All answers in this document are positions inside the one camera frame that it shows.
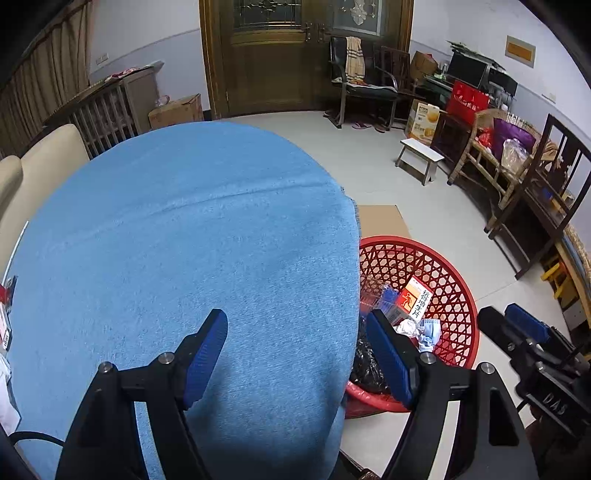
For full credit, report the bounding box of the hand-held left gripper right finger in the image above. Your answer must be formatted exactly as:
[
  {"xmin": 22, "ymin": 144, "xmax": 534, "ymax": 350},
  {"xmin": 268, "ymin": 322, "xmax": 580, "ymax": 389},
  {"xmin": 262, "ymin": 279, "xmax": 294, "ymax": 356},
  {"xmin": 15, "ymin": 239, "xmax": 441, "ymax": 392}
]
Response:
[{"xmin": 366, "ymin": 309, "xmax": 539, "ymax": 480}]

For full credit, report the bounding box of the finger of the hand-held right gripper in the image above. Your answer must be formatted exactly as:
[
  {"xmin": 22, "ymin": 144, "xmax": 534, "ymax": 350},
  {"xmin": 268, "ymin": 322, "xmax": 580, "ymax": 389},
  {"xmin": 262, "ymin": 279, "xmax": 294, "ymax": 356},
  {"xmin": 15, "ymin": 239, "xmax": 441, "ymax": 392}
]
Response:
[
  {"xmin": 478, "ymin": 306, "xmax": 527, "ymax": 361},
  {"xmin": 504, "ymin": 303, "xmax": 573, "ymax": 352}
]

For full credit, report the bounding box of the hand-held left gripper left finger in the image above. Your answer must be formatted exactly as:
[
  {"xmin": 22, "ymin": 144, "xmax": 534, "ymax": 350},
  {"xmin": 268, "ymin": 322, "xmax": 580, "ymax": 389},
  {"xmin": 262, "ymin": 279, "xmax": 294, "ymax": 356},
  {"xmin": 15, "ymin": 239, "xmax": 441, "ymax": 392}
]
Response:
[{"xmin": 55, "ymin": 308, "xmax": 229, "ymax": 480}]

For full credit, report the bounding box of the black silver foil bag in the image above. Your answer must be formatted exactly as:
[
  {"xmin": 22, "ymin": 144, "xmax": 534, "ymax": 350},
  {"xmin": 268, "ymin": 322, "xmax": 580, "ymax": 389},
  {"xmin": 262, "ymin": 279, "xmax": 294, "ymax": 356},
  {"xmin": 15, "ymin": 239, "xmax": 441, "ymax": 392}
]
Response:
[{"xmin": 348, "ymin": 318, "xmax": 393, "ymax": 395}]

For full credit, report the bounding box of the light blue face mask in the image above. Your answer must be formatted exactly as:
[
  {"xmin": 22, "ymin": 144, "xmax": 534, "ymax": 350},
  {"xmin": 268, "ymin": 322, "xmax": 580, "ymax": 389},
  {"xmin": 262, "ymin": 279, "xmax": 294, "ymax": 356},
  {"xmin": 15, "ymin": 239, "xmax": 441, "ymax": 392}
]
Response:
[{"xmin": 416, "ymin": 318, "xmax": 439, "ymax": 354}]

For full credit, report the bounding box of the red plastic basket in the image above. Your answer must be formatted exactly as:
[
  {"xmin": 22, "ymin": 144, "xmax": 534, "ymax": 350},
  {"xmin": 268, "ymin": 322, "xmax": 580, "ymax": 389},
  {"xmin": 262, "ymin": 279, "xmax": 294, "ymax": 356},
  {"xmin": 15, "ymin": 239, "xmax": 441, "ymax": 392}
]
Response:
[{"xmin": 344, "ymin": 235, "xmax": 480, "ymax": 418}]

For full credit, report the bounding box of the blue medicine box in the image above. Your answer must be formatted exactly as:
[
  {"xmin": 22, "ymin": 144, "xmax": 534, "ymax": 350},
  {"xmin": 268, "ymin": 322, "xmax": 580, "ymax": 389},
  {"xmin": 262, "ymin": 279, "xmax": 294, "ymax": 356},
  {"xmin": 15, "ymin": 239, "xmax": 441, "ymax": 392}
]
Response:
[{"xmin": 381, "ymin": 285, "xmax": 409, "ymax": 324}]

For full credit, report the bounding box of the orange white medicine box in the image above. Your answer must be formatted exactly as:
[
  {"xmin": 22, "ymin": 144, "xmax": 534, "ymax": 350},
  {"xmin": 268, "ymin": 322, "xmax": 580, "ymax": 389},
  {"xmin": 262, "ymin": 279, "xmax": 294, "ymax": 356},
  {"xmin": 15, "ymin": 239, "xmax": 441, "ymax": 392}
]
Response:
[{"xmin": 396, "ymin": 277, "xmax": 435, "ymax": 324}]

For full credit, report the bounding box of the yellow plastic toy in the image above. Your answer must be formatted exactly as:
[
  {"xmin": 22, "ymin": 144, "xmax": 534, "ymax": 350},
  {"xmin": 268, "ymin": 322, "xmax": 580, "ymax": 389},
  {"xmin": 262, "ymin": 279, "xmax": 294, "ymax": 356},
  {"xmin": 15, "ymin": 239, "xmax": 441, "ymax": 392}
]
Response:
[{"xmin": 540, "ymin": 263, "xmax": 571, "ymax": 305}]

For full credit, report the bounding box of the tall dark wooden chair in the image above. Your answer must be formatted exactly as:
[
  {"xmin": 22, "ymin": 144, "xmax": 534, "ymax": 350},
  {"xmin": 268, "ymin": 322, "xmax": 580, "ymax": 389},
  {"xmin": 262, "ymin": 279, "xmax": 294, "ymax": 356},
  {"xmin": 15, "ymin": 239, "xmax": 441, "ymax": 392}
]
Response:
[{"xmin": 485, "ymin": 113, "xmax": 591, "ymax": 280}]

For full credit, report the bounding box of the blue tablecloth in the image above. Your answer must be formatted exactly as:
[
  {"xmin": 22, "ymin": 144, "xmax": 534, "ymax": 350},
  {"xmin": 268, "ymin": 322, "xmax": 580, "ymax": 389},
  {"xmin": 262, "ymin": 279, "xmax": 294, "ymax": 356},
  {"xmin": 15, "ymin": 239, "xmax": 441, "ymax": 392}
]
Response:
[{"xmin": 9, "ymin": 121, "xmax": 361, "ymax": 480}]

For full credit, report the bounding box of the flat cardboard sheet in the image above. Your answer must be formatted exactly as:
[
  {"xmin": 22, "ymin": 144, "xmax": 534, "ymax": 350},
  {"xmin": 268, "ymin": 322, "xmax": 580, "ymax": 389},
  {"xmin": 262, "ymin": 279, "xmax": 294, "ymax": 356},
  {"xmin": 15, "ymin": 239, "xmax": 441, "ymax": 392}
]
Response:
[{"xmin": 356, "ymin": 204, "xmax": 411, "ymax": 241}]

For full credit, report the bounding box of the clear plastic bag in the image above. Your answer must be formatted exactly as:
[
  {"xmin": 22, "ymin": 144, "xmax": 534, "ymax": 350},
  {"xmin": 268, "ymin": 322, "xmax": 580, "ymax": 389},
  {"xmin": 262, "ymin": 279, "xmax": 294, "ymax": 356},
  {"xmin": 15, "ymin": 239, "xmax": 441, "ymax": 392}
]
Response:
[{"xmin": 501, "ymin": 138, "xmax": 532, "ymax": 171}]

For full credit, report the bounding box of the rattan chair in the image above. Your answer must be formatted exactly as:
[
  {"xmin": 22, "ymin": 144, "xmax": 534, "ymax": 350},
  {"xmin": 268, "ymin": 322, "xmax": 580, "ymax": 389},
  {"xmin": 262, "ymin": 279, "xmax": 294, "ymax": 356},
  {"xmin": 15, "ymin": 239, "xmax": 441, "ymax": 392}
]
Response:
[{"xmin": 447, "ymin": 108, "xmax": 561, "ymax": 222}]

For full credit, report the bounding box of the purple cushion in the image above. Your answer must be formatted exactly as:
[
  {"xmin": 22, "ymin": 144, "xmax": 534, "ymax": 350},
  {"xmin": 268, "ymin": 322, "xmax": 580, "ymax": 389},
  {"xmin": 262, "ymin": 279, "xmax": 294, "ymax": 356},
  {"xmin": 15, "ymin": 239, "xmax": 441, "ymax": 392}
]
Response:
[{"xmin": 492, "ymin": 117, "xmax": 536, "ymax": 160}]

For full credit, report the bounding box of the white metal stool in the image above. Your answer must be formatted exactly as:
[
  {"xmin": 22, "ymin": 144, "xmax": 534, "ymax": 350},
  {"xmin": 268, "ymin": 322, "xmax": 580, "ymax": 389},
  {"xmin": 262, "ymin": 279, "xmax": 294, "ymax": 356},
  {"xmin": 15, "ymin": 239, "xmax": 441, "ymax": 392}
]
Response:
[{"xmin": 394, "ymin": 138, "xmax": 446, "ymax": 186}]

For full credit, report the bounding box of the dark wooden side table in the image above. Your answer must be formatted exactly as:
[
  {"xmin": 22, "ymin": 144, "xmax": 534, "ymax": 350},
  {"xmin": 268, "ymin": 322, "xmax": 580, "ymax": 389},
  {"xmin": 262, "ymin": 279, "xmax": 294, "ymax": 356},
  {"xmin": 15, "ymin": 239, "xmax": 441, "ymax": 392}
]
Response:
[{"xmin": 431, "ymin": 111, "xmax": 474, "ymax": 169}]

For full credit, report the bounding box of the white paper sheet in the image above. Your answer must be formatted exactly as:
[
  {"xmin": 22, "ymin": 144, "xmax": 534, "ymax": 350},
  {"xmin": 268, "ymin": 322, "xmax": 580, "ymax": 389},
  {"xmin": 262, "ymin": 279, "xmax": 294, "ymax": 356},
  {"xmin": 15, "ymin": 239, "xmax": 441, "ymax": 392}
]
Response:
[{"xmin": 0, "ymin": 355, "xmax": 21, "ymax": 432}]

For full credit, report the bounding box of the red packet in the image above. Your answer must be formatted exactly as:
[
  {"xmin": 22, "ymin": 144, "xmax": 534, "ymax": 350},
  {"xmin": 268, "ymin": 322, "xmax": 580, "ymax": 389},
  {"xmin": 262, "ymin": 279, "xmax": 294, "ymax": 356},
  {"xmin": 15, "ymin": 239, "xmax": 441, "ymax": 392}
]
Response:
[{"xmin": 0, "ymin": 275, "xmax": 19, "ymax": 305}]

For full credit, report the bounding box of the yellow white carton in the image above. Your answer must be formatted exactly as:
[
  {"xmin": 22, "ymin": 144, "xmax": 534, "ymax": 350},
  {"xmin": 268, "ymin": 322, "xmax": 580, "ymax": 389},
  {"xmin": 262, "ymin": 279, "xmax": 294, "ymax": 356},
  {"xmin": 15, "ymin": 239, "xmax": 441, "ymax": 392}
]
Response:
[{"xmin": 405, "ymin": 100, "xmax": 441, "ymax": 144}]

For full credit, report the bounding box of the red gift bag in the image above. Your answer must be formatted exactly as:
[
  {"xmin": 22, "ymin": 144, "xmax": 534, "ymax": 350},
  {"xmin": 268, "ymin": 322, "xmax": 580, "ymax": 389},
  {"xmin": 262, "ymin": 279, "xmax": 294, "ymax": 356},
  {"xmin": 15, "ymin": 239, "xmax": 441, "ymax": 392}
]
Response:
[{"xmin": 445, "ymin": 80, "xmax": 491, "ymax": 125}]

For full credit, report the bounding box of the small black monitor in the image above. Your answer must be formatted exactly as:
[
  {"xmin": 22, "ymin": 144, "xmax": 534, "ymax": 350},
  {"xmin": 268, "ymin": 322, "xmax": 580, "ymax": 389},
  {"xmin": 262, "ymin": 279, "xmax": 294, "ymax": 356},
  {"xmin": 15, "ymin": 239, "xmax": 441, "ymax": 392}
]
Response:
[{"xmin": 488, "ymin": 68, "xmax": 519, "ymax": 100}]

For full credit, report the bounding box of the cream leather sofa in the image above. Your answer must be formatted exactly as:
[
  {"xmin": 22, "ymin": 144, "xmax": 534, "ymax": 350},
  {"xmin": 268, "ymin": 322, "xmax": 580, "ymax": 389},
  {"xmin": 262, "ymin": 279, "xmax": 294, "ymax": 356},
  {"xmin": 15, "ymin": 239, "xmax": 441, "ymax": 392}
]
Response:
[{"xmin": 0, "ymin": 124, "xmax": 90, "ymax": 278}]

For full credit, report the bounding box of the wooden slatted crib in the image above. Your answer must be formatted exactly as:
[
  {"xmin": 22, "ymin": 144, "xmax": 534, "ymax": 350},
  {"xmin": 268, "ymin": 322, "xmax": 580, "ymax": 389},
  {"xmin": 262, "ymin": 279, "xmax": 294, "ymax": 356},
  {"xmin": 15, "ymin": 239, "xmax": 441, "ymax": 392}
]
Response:
[{"xmin": 44, "ymin": 83, "xmax": 139, "ymax": 160}]

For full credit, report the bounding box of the grey wooden cabinet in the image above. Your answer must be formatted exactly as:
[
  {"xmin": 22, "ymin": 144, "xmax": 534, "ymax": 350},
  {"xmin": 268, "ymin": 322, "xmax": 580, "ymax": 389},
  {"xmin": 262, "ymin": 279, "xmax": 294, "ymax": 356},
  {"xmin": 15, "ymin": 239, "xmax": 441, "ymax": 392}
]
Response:
[{"xmin": 117, "ymin": 62, "xmax": 167, "ymax": 134}]

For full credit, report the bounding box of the black metal chair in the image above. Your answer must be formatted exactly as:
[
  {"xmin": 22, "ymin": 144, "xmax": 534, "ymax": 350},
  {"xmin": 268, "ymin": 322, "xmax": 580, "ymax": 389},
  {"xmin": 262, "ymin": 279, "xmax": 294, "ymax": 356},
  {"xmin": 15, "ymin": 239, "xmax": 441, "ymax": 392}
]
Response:
[{"xmin": 329, "ymin": 36, "xmax": 400, "ymax": 132}]

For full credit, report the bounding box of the small brown cardboard box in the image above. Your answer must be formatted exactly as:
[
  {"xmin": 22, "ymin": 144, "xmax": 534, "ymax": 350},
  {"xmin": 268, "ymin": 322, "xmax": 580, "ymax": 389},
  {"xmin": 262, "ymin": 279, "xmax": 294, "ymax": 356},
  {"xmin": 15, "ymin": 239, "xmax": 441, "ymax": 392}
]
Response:
[{"xmin": 410, "ymin": 51, "xmax": 439, "ymax": 84}]

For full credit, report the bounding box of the dark wooden armchair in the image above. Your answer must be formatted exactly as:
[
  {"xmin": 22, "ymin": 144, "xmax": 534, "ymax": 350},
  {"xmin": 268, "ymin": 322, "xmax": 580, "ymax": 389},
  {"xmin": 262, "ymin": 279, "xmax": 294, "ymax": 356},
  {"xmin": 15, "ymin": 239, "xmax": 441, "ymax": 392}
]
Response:
[{"xmin": 374, "ymin": 45, "xmax": 414, "ymax": 100}]

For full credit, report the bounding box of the wooden double door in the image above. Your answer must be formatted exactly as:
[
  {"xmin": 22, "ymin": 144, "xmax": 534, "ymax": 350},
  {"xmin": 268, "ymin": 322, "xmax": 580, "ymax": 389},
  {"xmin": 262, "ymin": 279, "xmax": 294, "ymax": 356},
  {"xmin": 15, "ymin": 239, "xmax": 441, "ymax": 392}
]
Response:
[{"xmin": 199, "ymin": 0, "xmax": 414, "ymax": 121}]

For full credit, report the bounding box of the beige curtain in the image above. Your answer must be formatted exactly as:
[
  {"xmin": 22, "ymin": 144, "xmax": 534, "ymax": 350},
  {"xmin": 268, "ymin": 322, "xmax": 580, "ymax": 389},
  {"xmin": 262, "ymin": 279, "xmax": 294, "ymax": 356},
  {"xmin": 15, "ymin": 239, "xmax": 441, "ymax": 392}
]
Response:
[{"xmin": 0, "ymin": 0, "xmax": 93, "ymax": 158}]

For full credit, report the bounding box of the black cable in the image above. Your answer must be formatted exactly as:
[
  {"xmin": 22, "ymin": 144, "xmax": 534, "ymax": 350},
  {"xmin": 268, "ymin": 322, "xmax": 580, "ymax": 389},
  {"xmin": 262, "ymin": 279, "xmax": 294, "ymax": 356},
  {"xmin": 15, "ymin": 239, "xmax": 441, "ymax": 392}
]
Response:
[{"xmin": 8, "ymin": 431, "xmax": 66, "ymax": 449}]

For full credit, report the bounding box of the yellow wall plaque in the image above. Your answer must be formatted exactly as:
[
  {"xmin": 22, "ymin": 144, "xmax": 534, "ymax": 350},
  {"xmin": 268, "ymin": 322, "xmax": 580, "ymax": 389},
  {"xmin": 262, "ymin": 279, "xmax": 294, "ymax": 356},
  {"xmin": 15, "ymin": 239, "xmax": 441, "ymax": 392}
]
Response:
[{"xmin": 504, "ymin": 36, "xmax": 536, "ymax": 68}]

